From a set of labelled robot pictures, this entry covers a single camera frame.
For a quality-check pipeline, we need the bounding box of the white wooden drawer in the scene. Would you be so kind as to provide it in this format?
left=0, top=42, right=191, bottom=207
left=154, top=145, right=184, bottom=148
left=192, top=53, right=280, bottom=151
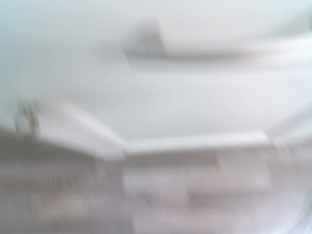
left=0, top=0, right=312, bottom=153

